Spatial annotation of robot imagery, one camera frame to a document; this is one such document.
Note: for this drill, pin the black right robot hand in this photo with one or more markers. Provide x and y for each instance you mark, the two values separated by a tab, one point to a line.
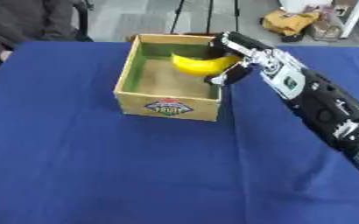
237	43

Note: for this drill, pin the yellow toy banana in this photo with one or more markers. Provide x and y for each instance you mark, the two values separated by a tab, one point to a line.
203	66

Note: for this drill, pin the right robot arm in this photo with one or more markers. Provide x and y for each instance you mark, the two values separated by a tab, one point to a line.
315	99

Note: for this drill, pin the tan cardboard box green inside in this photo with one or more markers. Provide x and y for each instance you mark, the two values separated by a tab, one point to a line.
169	84

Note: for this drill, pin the black tripod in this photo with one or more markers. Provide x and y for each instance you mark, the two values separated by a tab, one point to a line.
208	16

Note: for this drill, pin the yellow bag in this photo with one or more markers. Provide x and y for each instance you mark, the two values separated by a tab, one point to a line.
289	21

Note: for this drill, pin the white furniture leg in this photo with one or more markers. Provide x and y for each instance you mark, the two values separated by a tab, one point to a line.
354	18

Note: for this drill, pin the black chair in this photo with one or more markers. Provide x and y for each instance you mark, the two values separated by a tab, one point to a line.
82	20

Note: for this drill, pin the person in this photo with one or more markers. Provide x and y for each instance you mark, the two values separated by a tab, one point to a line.
19	27

